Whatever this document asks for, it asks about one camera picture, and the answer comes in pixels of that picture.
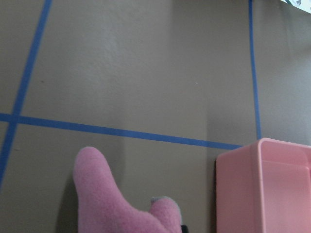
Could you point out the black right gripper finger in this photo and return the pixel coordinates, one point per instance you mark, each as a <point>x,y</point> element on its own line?
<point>184,229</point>

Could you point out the pink plastic bin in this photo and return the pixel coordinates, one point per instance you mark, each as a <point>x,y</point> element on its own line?
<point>264,187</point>

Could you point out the pink fleece cloth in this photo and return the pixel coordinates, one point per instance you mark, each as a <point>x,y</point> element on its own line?
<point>103,209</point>

